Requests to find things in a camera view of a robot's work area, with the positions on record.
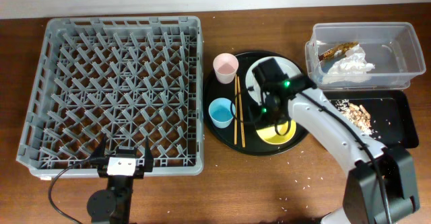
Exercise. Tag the wooden chopstick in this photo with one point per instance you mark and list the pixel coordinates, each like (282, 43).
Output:
(235, 114)
(240, 113)

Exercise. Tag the clear plastic waste bin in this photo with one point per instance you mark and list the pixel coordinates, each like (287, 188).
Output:
(393, 47)

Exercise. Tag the yellow bowl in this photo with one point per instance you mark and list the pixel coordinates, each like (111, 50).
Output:
(278, 136)

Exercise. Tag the food scraps pile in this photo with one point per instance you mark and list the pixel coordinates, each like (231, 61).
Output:
(357, 114)

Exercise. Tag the gold snack wrapper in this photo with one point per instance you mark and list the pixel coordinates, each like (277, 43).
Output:
(336, 51)

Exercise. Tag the white paper napkin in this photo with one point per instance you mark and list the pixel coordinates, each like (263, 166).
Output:
(353, 67)

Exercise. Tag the grey dishwasher rack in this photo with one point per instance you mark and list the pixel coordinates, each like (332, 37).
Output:
(131, 81)

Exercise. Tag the black rectangular tray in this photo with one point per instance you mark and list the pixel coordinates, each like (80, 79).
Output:
(391, 121)

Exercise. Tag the round black tray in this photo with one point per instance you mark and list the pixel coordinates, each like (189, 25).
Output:
(213, 89)

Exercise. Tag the wooden chopstick right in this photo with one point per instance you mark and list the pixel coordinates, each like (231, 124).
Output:
(240, 113)

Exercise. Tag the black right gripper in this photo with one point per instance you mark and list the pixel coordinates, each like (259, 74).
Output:
(283, 119)

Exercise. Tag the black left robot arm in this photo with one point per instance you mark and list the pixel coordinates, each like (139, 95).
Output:
(113, 204)

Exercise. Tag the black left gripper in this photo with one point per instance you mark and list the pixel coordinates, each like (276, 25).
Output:
(139, 171)

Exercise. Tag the wooden chopstick left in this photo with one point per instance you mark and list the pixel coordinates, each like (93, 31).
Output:
(235, 114)

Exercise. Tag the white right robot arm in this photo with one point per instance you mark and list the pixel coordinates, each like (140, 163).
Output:
(381, 183)

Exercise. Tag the blue plastic cup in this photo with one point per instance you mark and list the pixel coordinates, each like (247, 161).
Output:
(221, 112)

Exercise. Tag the pink plastic cup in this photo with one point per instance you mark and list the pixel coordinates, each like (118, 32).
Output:
(225, 66)

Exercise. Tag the white round plate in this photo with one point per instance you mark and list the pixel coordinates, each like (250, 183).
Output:
(287, 66)

